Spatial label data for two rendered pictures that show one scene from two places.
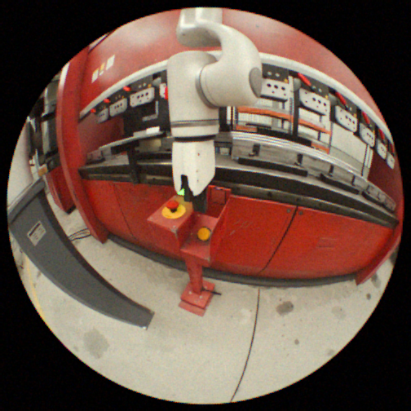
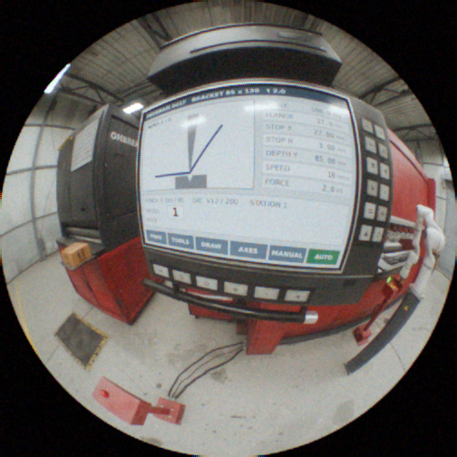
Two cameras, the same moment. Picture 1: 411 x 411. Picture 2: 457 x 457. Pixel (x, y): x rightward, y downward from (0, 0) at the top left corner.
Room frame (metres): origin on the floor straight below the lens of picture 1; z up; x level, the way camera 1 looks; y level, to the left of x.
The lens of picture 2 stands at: (0.26, 1.73, 1.42)
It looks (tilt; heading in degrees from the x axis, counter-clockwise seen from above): 15 degrees down; 348
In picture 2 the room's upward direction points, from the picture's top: 2 degrees clockwise
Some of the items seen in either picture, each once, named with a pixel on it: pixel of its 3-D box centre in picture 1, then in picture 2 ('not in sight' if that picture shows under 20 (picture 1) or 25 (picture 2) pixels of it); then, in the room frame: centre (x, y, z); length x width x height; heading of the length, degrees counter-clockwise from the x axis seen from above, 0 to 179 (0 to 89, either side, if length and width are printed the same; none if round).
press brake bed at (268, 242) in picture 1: (259, 243); (378, 294); (0.48, -0.32, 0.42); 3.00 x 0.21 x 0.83; 74
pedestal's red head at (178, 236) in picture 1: (189, 220); (393, 287); (0.31, 0.05, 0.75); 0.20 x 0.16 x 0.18; 67
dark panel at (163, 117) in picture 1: (164, 118); not in sight; (1.25, 0.37, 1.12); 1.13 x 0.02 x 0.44; 74
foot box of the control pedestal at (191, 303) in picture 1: (196, 296); (363, 334); (0.28, 0.06, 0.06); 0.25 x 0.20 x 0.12; 157
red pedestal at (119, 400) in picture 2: not in sight; (150, 409); (0.22, 2.14, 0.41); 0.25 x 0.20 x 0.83; 164
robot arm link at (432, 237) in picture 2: not in sight; (430, 247); (0.09, 0.48, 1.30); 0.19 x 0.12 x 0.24; 22
